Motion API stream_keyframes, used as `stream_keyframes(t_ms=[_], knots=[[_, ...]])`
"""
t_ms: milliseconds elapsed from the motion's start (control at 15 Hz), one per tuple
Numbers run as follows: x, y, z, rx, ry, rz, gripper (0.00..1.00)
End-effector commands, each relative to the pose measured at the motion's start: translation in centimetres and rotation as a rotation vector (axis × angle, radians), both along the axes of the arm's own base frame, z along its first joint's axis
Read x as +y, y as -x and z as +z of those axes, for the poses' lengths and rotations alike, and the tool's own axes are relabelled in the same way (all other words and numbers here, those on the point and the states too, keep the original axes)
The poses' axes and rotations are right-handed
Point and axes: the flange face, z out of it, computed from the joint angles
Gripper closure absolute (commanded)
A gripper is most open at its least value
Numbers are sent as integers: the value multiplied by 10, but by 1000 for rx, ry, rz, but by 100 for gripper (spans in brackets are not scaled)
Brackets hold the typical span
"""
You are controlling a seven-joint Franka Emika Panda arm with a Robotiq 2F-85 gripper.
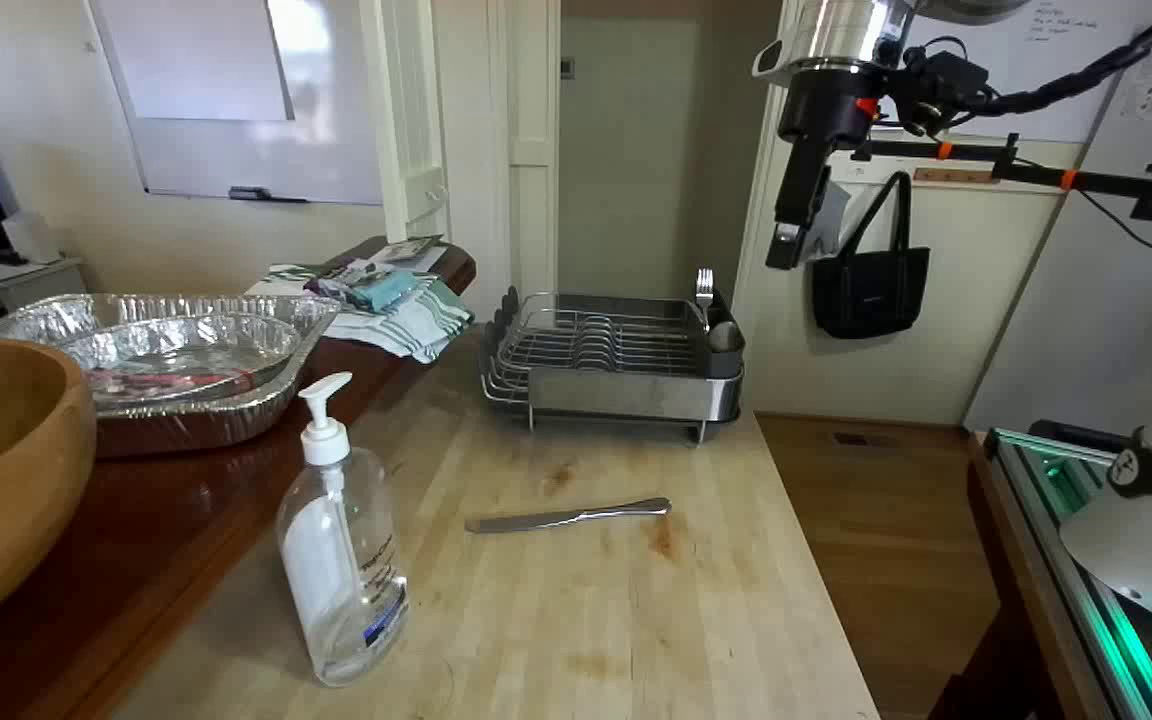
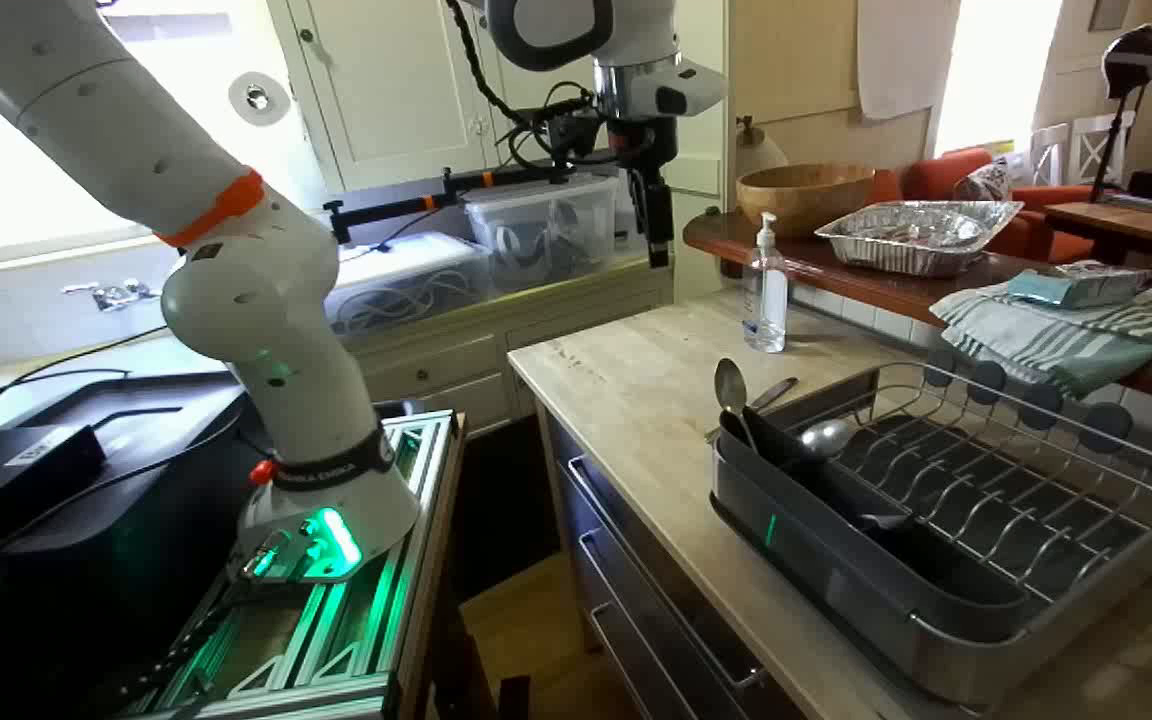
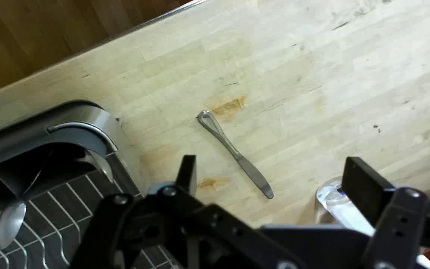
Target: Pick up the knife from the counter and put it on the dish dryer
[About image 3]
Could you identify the metal dish drying rack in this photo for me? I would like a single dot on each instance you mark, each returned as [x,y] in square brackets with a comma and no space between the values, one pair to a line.
[86,124]

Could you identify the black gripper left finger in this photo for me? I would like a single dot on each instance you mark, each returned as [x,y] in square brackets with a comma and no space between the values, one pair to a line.
[141,233]

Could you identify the silver spoon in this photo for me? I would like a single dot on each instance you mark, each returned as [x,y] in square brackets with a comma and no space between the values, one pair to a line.
[11,224]

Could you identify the silver table knife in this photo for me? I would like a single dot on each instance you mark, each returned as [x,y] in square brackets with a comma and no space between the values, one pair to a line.
[254,177]

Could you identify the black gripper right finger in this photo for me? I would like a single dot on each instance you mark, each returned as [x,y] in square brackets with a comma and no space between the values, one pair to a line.
[399,224]

